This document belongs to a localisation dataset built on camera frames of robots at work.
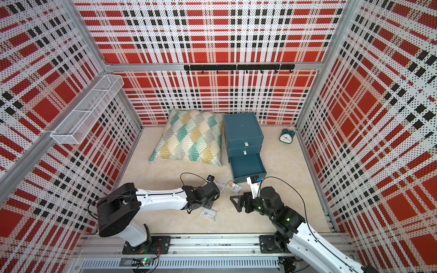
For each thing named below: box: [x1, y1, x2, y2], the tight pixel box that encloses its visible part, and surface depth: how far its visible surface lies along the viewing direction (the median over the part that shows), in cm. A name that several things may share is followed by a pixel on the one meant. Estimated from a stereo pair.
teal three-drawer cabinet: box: [223, 111, 267, 184], surface depth 93 cm
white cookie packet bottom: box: [199, 207, 219, 222], surface depth 84 cm
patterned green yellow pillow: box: [149, 108, 225, 167], surface depth 96 cm
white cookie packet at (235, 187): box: [224, 180, 243, 194], surface depth 92 cm
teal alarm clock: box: [278, 127, 296, 144], surface depth 110 cm
